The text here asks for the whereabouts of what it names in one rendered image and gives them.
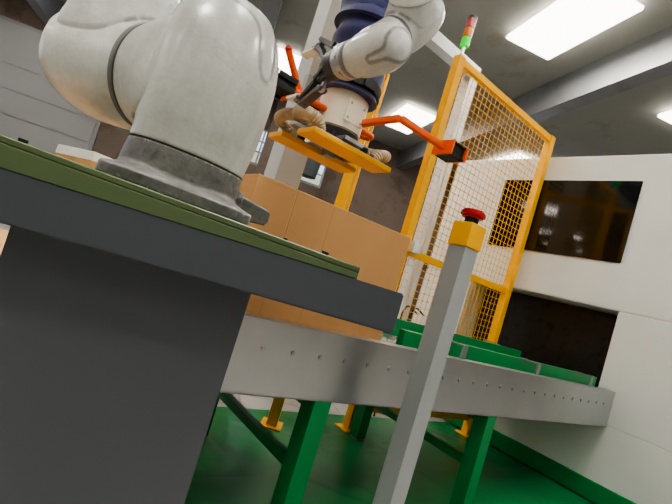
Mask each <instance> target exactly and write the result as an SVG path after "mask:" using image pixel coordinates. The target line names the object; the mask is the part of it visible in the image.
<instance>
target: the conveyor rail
mask: <svg viewBox="0 0 672 504"><path fill-rule="evenodd" d="M417 351H418V349H416V348H412V347H407V346H402V345H398V344H393V343H388V342H384V341H379V340H374V339H370V338H365V337H360V336H355V335H351V334H346V333H341V332H337V331H332V330H327V329H323V328H318V327H313V326H309V325H304V324H299V323H295V322H290V321H285V320H281V319H276V318H271V317H267V316H262V315H257V314H252V313H248V312H245V314H244V318H243V321H242V324H241V327H240V330H239V333H238V336H237V340H236V343H235V346H234V349H233V352H232V355H231V358H230V362H229V365H228V368H227V371H226V374H225V377H224V380H223V384H222V387H221V390H220V393H229V394H240V395H252V396H263V397H274V398H285V399H297V400H308V401H319V402H325V401H326V402H331V403H342V404H353V405H364V406H376V407H387V408H398V409H400V408H401V405H402V401H403V398H404V394H405V391H406V388H407V384H408V381H409V378H410V374H411V371H412V367H413V364H414V361H415V357H416V354H417ZM615 393H616V392H613V391H610V390H607V389H604V388H599V387H594V386H588V385H585V384H580V383H575V382H571V381H566V380H561V379H557V378H552V377H547V376H543V375H535V374H533V373H529V372H524V371H519V370H515V369H510V368H505V367H501V366H496V365H491V364H487V363H482V362H477V361H473V360H468V359H465V360H464V359H460V358H458V357H454V356H449V355H448V356H447V360H446V363H445V366H444V370H443V373H442V377H441V380H440V383H439V387H438V390H437V394H436V397H435V401H434V404H433V407H432V412H443V413H455V414H466V415H477V416H488V417H489V416H490V417H491V416H494V417H500V418H511V419H522V420H533V421H545V422H556V423H567V424H579V425H590V426H601V427H606V426H607V423H608V419H609V415H610V411H611V408H612V404H613V400H614V397H615Z"/></svg>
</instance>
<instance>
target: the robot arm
mask: <svg viewBox="0 0 672 504"><path fill-rule="evenodd" d="M444 17H445V6H444V3H443V1H442V0H389V2H388V6H387V10H386V12H385V15H384V18H382V19H381V20H379V21H377V22H376V23H374V24H372V25H370V26H368V27H366V28H364V29H362V30H361V31H360V32H359V33H357V34H356V35H354V36H353V37H352V38H351V39H348V40H346V41H345V42H342V43H337V42H336V41H335V40H334V41H329V40H327V39H325V38H323V37H321V36H320V37H319V39H318V40H319V42H318V43H316V45H314V46H312V47H311V48H310V49H308V50H305V51H303V52H301V53H300V55H302V56H303V57H305V58H306V59H311V58H314V57H316V56H319V55H320V58H321V62H320V65H319V69H318V71H317V73H316V74H315V75H314V76H313V80H312V81H311V82H310V84H309V85H308V86H307V87H306V88H305V90H304V91H303V92H302V93H296V94H293V95H289V96H286V99H288V100H289V101H291V102H293V103H297V105H299V106H300V107H302V108H304V109H306V108H307V107H308V106H310V105H311V104H312V103H313V102H314V101H316V100H317V99H318V98H319V97H320V96H321V95H324V94H326V93H327V91H328V90H327V89H326V84H327V83H329V82H330V81H339V80H342V81H350V80H354V79H359V78H374V77H378V76H382V75H385V74H388V73H391V72H393V71H395V70H396V69H398V68H399V67H401V66H402V65H403V64H404V63H405V62H406V61H407V60H408V59H409V57H410V55H411V54H412V53H414V52H415V51H417V50H418V49H420V48H421V47H422V46H424V45H425V44H426V43H427V42H428V41H429V40H430V39H432V38H433V37H434V35H435V34H436V33H437V32H438V30H439V29H440V27H441V25H442V23H443V21H444ZM324 45H326V46H328V47H330V48H331V50H330V51H328V52H327V51H326V49H325V48H324ZM39 60H40V65H41V68H42V70H43V73H44V75H45V77H46V78H47V80H48V82H49V83H50V84H51V86H52V87H53V88H54V89H55V90H56V92H57V93H58V94H59V95H60V96H61V97H62V98H63V99H64V100H66V101H67V102H68V103H69V104H70V105H72V106H73V107H75V108H76V109H78V110H79V111H81V112H82V113H84V114H86V115H88V116H90V117H92V118H94V119H97V120H99V121H102V122H104V123H107V124H110V125H113V126H116V127H120V128H123V129H128V130H130V132H129V135H128V137H127V139H126V141H125V143H124V145H123V147H122V149H121V151H120V154H119V156H118V158H117V159H115V160H114V159H105V158H100V159H99V160H98V162H97V165H96V167H95V169H96V170H99V171H101V172H104V173H107V174H109V175H112V176H115V177H118V178H120V179H123V180H126V181H128V182H131V183H134V184H136V185H139V186H142V187H145V188H147V189H150V190H153V191H155V192H158V193H161V194H163V195H166V196H169V197H172V198H174V199H177V200H180V201H182V202H185V203H188V204H190V205H193V206H196V207H198V208H201V209H204V210H207V211H209V212H212V213H215V214H217V215H220V216H223V217H225V218H228V219H231V220H234V221H236V222H239V223H242V224H244V225H247V226H248V224H249V222H251V223H255V224H259V225H263V226H264V225H265V224H266V223H267V222H268V220H269V217H270V214H269V212H270V211H268V210H266V209H265V208H263V207H261V206H259V205H257V204H256V203H254V202H252V201H250V200H248V199H247V198H245V194H243V193H240V191H239V190H240V186H241V182H242V179H243V177H244V175H245V172H246V170H247V168H248V166H249V164H250V162H251V160H252V158H253V156H254V153H255V151H256V149H257V146H258V144H259V142H260V139H261V136H262V134H263V131H264V128H265V125H266V122H267V119H268V116H269V113H270V110H271V107H272V103H273V100H274V96H275V92H276V86H277V79H278V45H277V42H275V37H274V32H273V29H272V26H271V24H270V22H269V20H268V19H267V18H266V16H265V15H264V14H263V13H262V12H261V11H260V10H259V9H257V8H256V7H255V6H254V5H252V4H251V3H250V2H248V1H247V0H182V1H180V0H68V1H67V2H66V3H65V5H64V6H63V7H62V9H61V10H60V12H58V13H57V14H55V15H54V16H52V17H51V18H50V20H49V21H48V23H47V24H46V26H45V28H44V30H43V32H42V35H41V39H40V43H39ZM318 77H319V79H320V80H321V81H320V80H319V79H317V78H318Z"/></svg>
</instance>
